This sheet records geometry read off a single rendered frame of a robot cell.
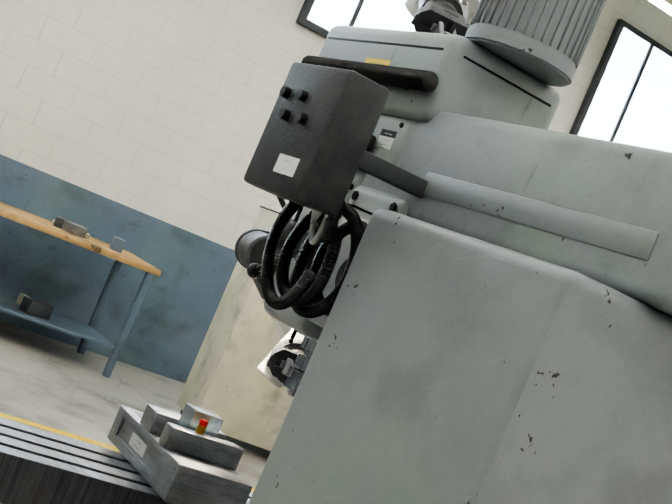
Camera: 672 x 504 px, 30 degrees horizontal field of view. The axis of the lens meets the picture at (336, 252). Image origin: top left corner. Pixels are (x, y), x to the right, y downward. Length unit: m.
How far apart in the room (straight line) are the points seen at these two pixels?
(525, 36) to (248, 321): 6.46
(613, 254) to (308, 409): 0.52
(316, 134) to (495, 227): 0.30
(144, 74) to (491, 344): 8.64
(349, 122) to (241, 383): 6.72
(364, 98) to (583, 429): 0.60
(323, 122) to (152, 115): 8.34
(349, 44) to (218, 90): 7.96
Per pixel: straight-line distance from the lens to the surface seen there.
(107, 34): 10.02
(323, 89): 1.91
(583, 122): 12.29
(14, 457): 2.10
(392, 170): 2.01
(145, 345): 10.51
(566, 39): 2.15
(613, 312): 1.59
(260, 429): 8.64
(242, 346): 8.47
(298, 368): 2.36
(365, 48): 2.37
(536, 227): 1.81
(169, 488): 2.18
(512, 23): 2.13
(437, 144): 2.08
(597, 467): 1.64
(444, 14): 2.45
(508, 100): 2.20
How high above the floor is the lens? 1.46
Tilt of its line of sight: level
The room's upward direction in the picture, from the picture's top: 23 degrees clockwise
